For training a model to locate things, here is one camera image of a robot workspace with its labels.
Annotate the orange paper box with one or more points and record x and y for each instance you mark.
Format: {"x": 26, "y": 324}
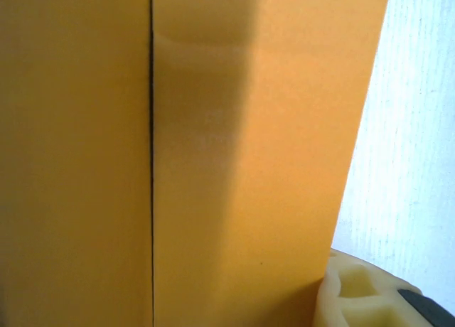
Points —
{"x": 249, "y": 163}

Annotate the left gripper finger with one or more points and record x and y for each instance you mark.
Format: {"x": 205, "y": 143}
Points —
{"x": 355, "y": 298}

